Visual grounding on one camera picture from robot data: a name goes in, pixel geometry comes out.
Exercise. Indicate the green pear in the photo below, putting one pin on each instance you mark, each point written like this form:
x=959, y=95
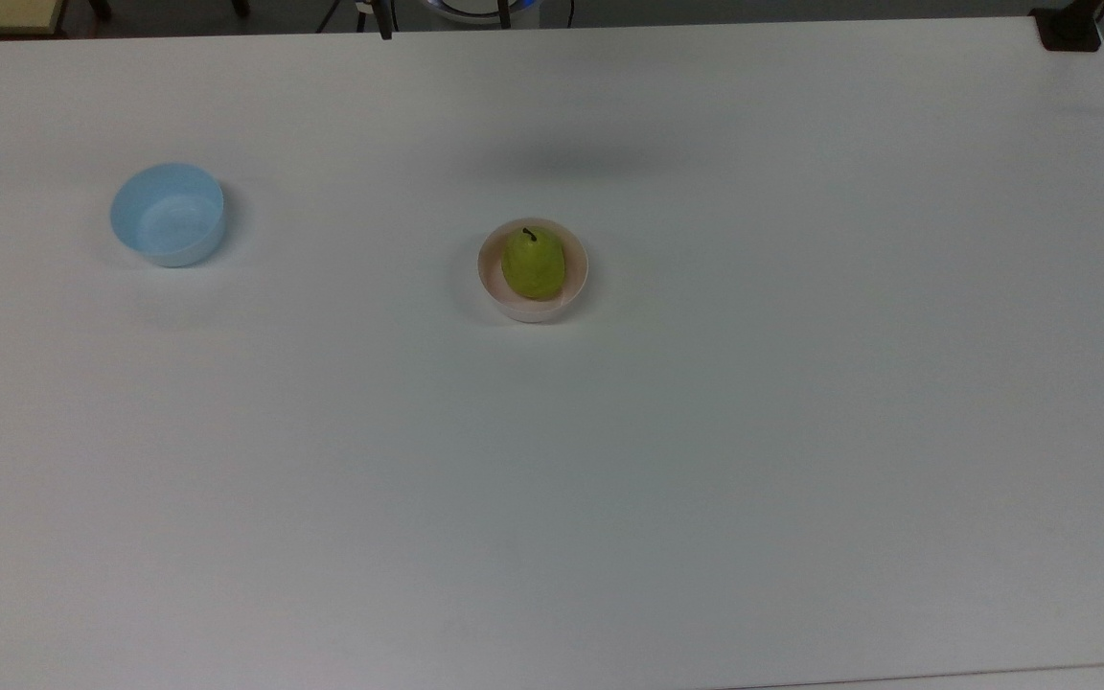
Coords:
x=533, y=268

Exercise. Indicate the light blue plastic bowl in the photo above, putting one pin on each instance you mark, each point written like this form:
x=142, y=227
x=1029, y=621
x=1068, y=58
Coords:
x=169, y=216

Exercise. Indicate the white adjacent table top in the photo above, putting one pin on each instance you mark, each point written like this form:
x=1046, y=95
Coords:
x=993, y=678

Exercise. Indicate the black table corner clamp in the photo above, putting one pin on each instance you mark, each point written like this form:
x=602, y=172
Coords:
x=1068, y=29

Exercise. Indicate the black tripod leg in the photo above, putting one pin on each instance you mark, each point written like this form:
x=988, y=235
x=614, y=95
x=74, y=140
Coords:
x=381, y=19

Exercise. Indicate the pink plastic bowl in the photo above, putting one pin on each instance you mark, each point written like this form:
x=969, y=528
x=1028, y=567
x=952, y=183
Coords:
x=490, y=285

